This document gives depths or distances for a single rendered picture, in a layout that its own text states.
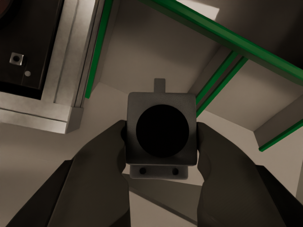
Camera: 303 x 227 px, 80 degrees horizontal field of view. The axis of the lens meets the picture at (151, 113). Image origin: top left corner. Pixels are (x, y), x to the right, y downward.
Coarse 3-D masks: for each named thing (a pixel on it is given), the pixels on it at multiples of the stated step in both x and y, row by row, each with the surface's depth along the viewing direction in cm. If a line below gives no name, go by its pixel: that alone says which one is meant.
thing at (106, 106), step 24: (96, 96) 40; (120, 96) 40; (96, 120) 40; (216, 120) 45; (0, 144) 36; (24, 144) 37; (48, 144) 38; (72, 144) 39; (240, 144) 46; (288, 144) 48; (192, 168) 44; (288, 168) 48
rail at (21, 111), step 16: (0, 96) 28; (16, 96) 28; (0, 112) 28; (16, 112) 28; (32, 112) 29; (48, 112) 29; (64, 112) 29; (80, 112) 36; (48, 128) 29; (64, 128) 29
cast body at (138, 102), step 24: (144, 96) 12; (168, 96) 12; (192, 96) 12; (144, 120) 10; (168, 120) 10; (192, 120) 11; (144, 144) 10; (168, 144) 10; (192, 144) 11; (144, 168) 14; (168, 168) 14
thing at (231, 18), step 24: (144, 0) 7; (168, 0) 6; (192, 0) 8; (216, 0) 8; (240, 0) 8; (264, 0) 8; (288, 0) 8; (192, 24) 7; (216, 24) 7; (240, 24) 9; (264, 24) 9; (288, 24) 9; (240, 48) 7; (264, 48) 9; (288, 48) 9; (288, 72) 7
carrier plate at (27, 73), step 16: (32, 0) 27; (48, 0) 28; (16, 16) 27; (32, 16) 27; (48, 16) 28; (0, 32) 27; (16, 32) 27; (32, 32) 27; (48, 32) 28; (0, 48) 27; (16, 48) 27; (32, 48) 27; (48, 48) 28; (0, 64) 27; (32, 64) 27; (48, 64) 29; (0, 80) 27; (16, 80) 27; (32, 80) 27
